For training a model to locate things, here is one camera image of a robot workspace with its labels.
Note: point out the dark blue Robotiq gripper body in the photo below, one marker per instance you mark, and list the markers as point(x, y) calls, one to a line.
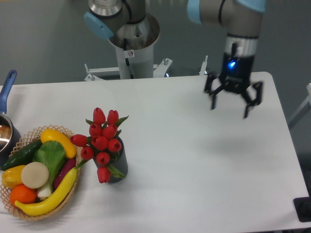
point(235, 73)

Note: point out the red tulip bouquet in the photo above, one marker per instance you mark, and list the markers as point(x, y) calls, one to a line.
point(102, 129)

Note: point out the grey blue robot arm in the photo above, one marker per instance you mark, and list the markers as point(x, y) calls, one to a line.
point(242, 18)

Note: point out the dark grey ribbed vase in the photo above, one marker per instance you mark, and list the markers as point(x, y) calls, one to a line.
point(112, 166)

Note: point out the white furniture leg right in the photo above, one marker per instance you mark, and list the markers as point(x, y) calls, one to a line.
point(301, 110)

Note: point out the black device at table edge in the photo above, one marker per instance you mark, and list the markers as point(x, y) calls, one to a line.
point(303, 208)

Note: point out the purple sweet potato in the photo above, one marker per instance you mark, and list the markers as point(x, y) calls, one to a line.
point(68, 165)

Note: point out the yellow squash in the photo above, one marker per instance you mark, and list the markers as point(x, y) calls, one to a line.
point(55, 135)

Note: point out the green bok choy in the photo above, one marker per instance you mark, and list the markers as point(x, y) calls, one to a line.
point(53, 156)

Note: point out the woven wicker basket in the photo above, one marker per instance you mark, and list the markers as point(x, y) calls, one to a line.
point(5, 191)

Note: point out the yellow banana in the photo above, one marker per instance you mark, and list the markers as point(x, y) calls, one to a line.
point(54, 200)

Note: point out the beige round disc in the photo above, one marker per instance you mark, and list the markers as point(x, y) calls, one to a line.
point(34, 175)

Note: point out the green cucumber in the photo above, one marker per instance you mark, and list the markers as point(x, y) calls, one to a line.
point(23, 156)

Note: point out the orange fruit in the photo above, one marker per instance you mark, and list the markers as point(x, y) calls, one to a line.
point(23, 194)

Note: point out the yellow bell pepper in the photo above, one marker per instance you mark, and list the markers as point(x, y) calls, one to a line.
point(12, 177)

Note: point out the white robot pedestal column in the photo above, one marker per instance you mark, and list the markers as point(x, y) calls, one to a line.
point(134, 45)

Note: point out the blue handled saucepan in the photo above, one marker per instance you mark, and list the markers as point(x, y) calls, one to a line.
point(9, 135)

